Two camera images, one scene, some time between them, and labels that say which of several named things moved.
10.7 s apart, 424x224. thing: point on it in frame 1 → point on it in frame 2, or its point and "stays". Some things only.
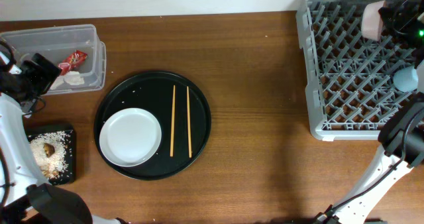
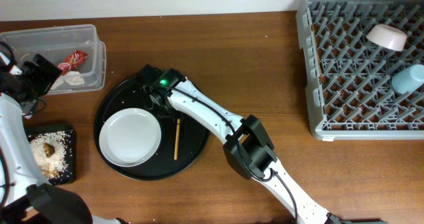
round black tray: (181, 109) stays
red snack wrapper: (73, 60) stays
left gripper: (45, 77) stays
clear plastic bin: (76, 50) stays
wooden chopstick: (189, 123) → (317, 54)
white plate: (129, 136) stays
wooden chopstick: (172, 123) → (177, 140)
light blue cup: (405, 79) stays
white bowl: (371, 22) → (387, 36)
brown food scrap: (49, 150) stays
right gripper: (411, 18) → (162, 107)
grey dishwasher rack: (348, 75) stays
